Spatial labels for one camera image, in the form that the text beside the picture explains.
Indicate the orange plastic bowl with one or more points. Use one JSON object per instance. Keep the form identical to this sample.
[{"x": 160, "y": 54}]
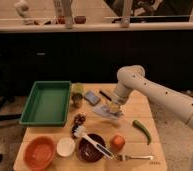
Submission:
[{"x": 39, "y": 153}]

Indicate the blue sponge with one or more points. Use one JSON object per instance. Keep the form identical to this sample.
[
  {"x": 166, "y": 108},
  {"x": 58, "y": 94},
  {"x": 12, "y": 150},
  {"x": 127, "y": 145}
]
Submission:
[{"x": 92, "y": 98}]

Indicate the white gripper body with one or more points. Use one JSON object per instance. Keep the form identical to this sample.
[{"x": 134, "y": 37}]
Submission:
[{"x": 115, "y": 106}]

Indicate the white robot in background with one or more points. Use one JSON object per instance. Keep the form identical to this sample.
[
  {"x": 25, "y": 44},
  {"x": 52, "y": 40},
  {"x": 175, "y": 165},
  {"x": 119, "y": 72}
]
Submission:
[{"x": 22, "y": 9}]

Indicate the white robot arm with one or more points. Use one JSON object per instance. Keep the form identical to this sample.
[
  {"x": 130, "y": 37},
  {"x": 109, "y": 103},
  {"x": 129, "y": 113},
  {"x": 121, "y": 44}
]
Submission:
[{"x": 133, "y": 78}]

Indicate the dark maroon bowl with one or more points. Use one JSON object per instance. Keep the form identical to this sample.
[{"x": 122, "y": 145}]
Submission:
[{"x": 86, "y": 152}]

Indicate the green chili pepper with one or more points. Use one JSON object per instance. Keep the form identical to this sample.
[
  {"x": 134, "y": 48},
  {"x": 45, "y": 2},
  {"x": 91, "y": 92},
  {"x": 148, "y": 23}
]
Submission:
[{"x": 142, "y": 128}]

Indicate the dark grape bunch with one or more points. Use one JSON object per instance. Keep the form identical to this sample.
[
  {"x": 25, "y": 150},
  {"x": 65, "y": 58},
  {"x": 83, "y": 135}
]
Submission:
[{"x": 79, "y": 119}]

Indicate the red object on far shelf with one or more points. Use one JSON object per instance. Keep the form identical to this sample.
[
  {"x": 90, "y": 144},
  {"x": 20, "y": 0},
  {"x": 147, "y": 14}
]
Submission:
[{"x": 80, "y": 19}]

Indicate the small white bowl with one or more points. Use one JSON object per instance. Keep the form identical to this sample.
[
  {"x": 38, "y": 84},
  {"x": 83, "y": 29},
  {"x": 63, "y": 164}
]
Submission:
[{"x": 65, "y": 147}]

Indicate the grey towel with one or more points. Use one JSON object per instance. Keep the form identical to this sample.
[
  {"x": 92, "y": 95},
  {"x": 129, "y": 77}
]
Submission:
[{"x": 103, "y": 111}]

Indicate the silver fork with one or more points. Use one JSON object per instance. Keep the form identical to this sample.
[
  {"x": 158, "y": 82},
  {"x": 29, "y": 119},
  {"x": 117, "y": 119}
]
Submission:
[{"x": 122, "y": 157}]

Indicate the orange tomato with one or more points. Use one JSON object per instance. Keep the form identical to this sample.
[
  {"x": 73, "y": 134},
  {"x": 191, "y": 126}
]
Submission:
[{"x": 118, "y": 142}]

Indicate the green plastic tray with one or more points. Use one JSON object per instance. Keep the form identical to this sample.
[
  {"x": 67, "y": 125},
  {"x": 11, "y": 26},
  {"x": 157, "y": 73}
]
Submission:
[{"x": 47, "y": 104}]

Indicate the green lidded can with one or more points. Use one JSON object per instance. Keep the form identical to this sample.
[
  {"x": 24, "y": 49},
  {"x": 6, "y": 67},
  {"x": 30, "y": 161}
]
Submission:
[{"x": 77, "y": 94}]

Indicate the white dish brush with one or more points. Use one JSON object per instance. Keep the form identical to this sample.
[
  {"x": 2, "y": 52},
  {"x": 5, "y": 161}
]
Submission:
[{"x": 80, "y": 131}]

